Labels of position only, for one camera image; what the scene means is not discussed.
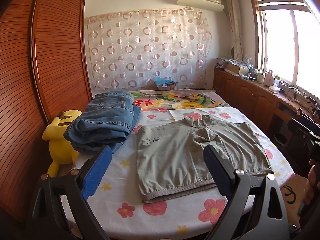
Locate cardboard box with blue cloth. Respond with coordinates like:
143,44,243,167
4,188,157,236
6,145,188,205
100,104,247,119
153,76,177,90

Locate cardboard box on sideboard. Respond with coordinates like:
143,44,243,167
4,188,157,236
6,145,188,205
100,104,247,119
227,62,249,76

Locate wooden louvered wardrobe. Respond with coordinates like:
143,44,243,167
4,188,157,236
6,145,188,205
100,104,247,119
1,0,92,222

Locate grey-green shorts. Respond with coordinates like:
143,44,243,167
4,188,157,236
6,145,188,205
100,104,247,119
137,115,272,203

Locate white floral towel blanket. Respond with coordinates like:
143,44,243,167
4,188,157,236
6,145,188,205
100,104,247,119
87,107,296,239

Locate window with wooden frame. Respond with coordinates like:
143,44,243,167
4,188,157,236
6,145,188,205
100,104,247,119
251,0,319,97

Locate circle patterned sheer curtain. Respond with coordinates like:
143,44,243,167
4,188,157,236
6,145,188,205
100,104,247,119
85,9,212,93

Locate yellow plush toy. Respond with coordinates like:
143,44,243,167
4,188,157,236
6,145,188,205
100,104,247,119
42,109,82,177

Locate pink bottle on sideboard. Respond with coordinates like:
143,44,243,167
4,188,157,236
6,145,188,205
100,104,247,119
264,69,274,87

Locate folded blue jeans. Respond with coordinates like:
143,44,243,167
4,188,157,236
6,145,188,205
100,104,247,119
63,90,141,154

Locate floral bed sheet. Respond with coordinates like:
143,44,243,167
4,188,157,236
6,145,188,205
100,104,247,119
131,89,229,113

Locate wooden sideboard cabinet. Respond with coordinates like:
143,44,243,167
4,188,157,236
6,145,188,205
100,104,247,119
213,68,312,139

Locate white jar on sideboard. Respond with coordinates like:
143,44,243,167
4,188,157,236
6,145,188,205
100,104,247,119
257,73,265,84

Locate beige window curtain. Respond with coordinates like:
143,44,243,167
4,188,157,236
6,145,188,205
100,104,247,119
226,0,244,61

